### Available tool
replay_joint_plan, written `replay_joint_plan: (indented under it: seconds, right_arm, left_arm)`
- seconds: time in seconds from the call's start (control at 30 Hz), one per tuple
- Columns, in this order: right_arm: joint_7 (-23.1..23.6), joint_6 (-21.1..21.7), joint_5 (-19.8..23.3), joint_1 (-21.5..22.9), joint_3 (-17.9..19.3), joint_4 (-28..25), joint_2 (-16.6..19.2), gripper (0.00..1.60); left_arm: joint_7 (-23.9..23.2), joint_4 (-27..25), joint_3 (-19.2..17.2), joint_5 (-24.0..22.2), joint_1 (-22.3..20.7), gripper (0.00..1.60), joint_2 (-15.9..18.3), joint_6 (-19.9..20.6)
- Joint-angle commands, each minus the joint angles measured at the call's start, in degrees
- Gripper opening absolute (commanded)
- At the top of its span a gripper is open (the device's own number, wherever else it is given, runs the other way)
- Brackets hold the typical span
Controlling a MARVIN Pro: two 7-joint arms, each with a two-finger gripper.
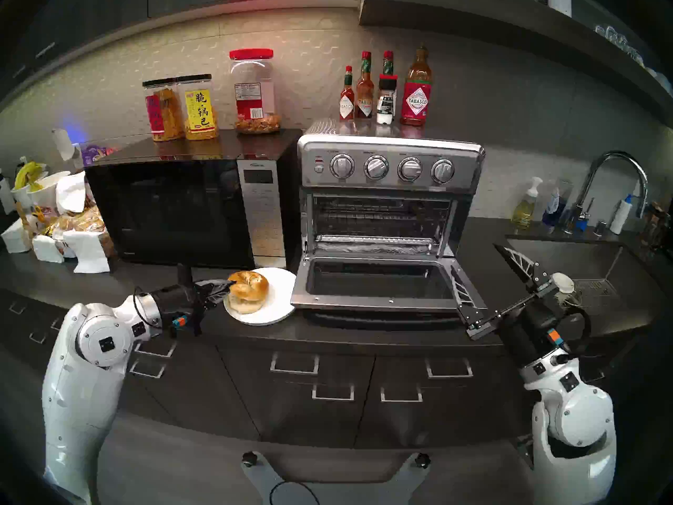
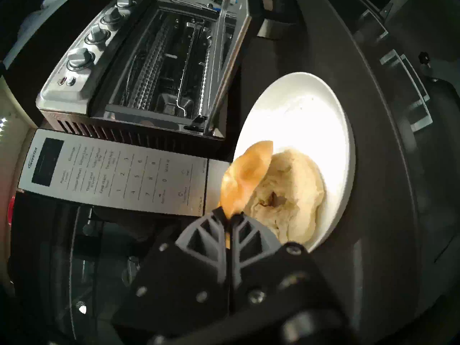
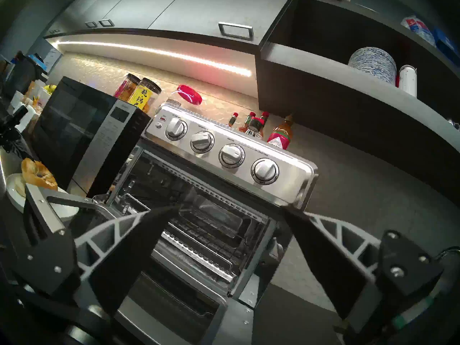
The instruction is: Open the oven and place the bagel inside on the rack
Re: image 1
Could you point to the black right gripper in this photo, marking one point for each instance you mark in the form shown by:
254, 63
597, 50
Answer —
528, 330

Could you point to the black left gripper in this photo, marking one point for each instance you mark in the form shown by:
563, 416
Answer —
176, 301

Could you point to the dark crusted bagel half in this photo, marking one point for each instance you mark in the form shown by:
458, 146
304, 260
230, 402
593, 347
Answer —
252, 284

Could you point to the glass toaster oven door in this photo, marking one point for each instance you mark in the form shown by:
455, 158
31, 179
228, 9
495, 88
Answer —
384, 304

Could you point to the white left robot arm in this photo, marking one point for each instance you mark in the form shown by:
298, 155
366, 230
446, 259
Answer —
100, 341

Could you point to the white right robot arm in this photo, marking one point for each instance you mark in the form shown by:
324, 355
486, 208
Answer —
583, 420

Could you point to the black microwave oven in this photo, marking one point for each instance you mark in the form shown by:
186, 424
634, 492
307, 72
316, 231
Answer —
173, 209

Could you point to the foil covered oven tray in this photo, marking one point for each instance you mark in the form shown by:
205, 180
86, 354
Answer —
376, 249

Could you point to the stainless steel toaster oven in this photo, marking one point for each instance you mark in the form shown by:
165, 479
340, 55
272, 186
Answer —
468, 162

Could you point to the silver oven control knob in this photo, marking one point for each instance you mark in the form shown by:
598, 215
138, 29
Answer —
342, 165
409, 169
442, 171
376, 167

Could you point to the paper coffee cup white lid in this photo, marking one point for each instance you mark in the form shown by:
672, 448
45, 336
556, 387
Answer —
563, 283

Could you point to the round white plate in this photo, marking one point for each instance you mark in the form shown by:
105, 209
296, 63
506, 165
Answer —
278, 299

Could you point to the stainless steel sink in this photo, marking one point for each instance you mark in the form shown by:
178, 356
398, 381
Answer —
578, 256

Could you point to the yellow liquid soap dispenser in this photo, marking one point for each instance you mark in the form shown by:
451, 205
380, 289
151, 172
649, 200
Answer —
523, 214

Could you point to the blue dish soap bottle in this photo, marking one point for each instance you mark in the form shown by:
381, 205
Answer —
550, 214

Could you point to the chrome gooseneck faucet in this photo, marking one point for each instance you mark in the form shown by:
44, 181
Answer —
573, 220

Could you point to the small blue sponge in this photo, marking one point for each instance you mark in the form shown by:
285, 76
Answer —
582, 223

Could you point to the small chrome sink cap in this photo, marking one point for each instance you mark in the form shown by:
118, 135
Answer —
600, 229

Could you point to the large white paper bag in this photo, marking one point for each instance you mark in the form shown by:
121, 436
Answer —
88, 251

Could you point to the white bottle blue cap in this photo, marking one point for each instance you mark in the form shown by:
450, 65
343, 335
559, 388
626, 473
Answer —
620, 217

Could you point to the bagged bread loaf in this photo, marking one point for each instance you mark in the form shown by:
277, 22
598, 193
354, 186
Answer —
84, 222

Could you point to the dark lower cabinet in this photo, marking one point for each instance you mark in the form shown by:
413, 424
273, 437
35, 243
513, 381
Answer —
294, 420

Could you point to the copper lidded jar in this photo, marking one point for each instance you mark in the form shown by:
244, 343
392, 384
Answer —
652, 225

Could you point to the black base knob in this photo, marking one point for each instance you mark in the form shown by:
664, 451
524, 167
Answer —
422, 461
250, 459

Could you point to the small white paper bag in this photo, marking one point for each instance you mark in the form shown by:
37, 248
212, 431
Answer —
16, 236
47, 250

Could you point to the dark glass french press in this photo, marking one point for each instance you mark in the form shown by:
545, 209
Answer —
662, 231

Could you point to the white crumpled paper bag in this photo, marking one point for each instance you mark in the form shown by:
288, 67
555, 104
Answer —
71, 193

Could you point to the purple snack packet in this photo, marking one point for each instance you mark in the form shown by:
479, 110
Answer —
93, 155

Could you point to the yellow label snack jar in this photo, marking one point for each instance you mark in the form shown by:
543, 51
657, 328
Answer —
200, 109

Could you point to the red label snack jar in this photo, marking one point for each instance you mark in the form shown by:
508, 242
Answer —
163, 114

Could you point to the clear jar red lid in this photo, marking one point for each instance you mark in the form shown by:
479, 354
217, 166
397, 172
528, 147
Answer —
254, 96

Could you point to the yellow banana bunch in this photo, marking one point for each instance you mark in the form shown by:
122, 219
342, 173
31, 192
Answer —
29, 172

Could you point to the large Tabasco sriracha bottle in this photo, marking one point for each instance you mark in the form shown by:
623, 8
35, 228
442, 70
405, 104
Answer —
417, 103

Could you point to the small Tabasco sauce bottle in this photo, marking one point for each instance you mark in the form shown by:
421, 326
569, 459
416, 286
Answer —
346, 108

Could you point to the medium Tabasco sauce bottle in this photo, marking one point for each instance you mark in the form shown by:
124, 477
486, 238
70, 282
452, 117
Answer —
365, 105

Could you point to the green neck Tabasco bottle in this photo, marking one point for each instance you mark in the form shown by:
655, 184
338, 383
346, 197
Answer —
388, 64

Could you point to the white mug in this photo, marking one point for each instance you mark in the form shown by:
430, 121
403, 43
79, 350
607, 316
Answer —
665, 84
653, 73

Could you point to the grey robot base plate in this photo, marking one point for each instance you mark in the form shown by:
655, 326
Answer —
263, 488

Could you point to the white wall dispenser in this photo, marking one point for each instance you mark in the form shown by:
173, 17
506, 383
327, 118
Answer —
63, 143

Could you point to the dark open wall shelf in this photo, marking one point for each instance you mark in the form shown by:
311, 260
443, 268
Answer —
473, 14

